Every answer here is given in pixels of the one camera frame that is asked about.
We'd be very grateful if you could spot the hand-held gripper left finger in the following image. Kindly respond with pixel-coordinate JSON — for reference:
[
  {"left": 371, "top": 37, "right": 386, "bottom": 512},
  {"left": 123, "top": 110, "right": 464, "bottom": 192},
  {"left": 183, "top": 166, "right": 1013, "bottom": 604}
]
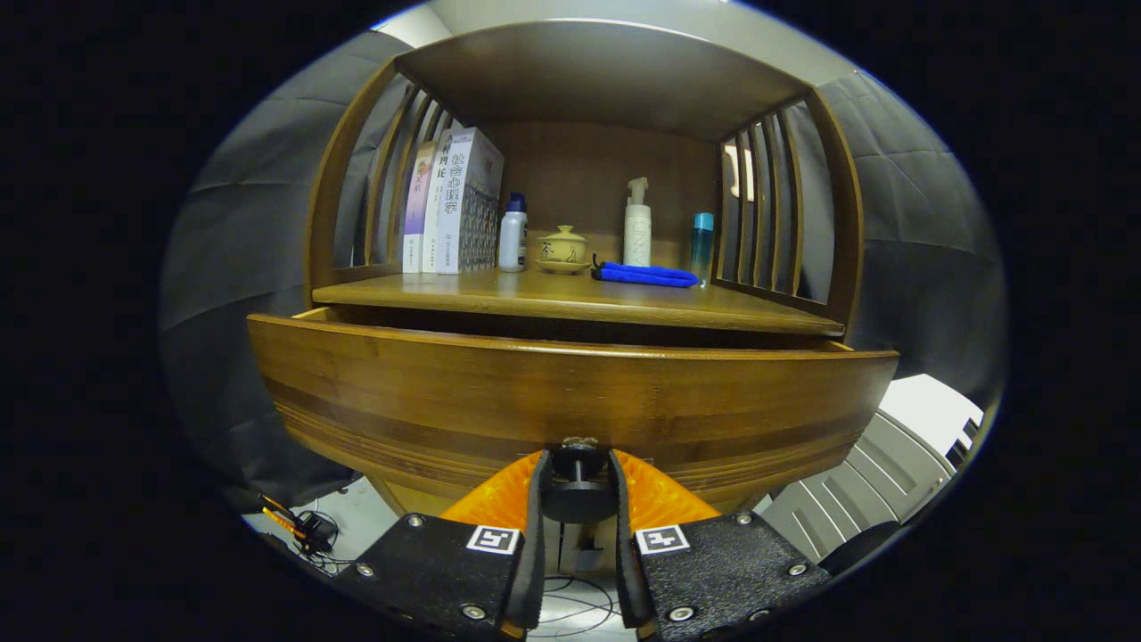
[{"left": 334, "top": 449, "right": 548, "bottom": 642}]

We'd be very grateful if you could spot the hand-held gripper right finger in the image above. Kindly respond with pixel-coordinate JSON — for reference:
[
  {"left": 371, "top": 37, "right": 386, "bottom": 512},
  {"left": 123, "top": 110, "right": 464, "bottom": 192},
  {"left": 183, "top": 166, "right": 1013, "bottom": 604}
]
[{"left": 609, "top": 449, "right": 834, "bottom": 642}]

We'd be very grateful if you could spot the black drawer knob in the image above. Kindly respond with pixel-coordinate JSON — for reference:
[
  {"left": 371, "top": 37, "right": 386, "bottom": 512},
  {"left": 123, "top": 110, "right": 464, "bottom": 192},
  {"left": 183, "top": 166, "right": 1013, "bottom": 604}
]
[{"left": 540, "top": 437, "right": 618, "bottom": 525}]

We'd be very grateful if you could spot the wooden countertop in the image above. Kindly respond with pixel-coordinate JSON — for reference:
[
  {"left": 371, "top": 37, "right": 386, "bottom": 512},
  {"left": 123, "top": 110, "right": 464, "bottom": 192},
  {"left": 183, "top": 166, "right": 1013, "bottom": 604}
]
[{"left": 312, "top": 267, "right": 846, "bottom": 338}]

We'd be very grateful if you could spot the wooden cabinet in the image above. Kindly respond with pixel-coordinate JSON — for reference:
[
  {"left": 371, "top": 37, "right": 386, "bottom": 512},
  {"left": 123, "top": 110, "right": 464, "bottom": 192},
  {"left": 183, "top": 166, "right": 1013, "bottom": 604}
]
[{"left": 303, "top": 20, "right": 866, "bottom": 572}]

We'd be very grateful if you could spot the black power adapter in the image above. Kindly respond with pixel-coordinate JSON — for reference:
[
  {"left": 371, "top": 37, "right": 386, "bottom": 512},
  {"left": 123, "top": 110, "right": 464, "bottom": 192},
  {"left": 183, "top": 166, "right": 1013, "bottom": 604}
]
[{"left": 299, "top": 513, "right": 338, "bottom": 552}]

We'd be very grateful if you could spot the blue cloth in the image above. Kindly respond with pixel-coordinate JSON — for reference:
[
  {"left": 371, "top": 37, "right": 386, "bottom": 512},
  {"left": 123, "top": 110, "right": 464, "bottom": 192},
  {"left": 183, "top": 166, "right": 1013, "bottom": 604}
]
[{"left": 592, "top": 259, "right": 700, "bottom": 289}]

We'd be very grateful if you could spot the yellow lidded teacup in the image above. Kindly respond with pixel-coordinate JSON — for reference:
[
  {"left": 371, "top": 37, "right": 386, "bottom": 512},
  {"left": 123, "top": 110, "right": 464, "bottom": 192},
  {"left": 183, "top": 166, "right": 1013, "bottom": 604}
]
[{"left": 536, "top": 225, "right": 591, "bottom": 276}]

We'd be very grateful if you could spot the white bottle blue cap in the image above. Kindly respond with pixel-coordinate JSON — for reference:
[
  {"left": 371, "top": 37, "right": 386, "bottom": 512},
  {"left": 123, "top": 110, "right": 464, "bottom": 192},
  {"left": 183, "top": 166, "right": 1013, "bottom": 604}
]
[{"left": 498, "top": 193, "right": 529, "bottom": 273}]

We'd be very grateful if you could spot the teal bottle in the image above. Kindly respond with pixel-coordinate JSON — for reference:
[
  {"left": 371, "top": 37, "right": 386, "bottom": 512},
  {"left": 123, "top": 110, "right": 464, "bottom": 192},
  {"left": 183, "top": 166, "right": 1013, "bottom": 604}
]
[{"left": 692, "top": 212, "right": 715, "bottom": 286}]

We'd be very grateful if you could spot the white pump bottle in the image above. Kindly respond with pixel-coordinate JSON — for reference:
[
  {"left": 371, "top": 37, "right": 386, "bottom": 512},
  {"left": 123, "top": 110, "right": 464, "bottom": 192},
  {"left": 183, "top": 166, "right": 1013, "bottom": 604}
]
[{"left": 623, "top": 177, "right": 653, "bottom": 268}]

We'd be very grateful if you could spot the purple book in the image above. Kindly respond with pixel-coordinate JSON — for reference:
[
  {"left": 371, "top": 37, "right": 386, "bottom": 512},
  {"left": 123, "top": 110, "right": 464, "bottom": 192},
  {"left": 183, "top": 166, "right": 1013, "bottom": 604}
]
[{"left": 402, "top": 141, "right": 438, "bottom": 274}]

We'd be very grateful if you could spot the white patterned book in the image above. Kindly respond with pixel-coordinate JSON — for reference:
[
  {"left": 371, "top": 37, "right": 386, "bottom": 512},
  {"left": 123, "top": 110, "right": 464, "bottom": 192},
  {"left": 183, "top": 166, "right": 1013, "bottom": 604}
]
[{"left": 435, "top": 127, "right": 505, "bottom": 275}]

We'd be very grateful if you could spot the orange handled tool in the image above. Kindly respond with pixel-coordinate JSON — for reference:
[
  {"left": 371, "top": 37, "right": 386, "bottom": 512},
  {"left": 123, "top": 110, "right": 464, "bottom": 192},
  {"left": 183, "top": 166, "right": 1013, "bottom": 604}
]
[{"left": 259, "top": 493, "right": 308, "bottom": 540}]

